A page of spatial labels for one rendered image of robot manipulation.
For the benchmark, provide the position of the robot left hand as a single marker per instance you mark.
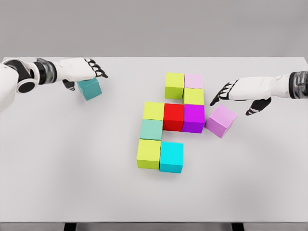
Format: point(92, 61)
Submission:
point(77, 69)

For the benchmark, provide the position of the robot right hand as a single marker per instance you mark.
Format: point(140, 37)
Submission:
point(250, 89)

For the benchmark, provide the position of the teal cube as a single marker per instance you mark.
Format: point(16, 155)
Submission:
point(89, 89)

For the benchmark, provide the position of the lilac cube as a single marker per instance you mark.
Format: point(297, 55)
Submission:
point(221, 120)

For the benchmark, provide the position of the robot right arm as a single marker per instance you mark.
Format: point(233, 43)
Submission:
point(290, 86)

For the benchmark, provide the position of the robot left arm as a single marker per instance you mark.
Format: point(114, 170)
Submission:
point(26, 77)

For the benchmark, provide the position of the pale pink cube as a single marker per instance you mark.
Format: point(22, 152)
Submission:
point(194, 81)

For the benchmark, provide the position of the yellow-green cube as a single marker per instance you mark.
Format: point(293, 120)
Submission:
point(153, 110)
point(148, 153)
point(174, 85)
point(193, 96)

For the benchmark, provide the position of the purple cube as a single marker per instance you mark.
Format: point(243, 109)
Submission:
point(193, 118)

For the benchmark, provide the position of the red cube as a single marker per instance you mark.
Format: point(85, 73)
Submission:
point(173, 116)

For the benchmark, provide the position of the mint green cube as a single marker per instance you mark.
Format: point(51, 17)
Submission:
point(151, 129)

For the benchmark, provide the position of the cyan cube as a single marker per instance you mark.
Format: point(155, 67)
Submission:
point(171, 156)

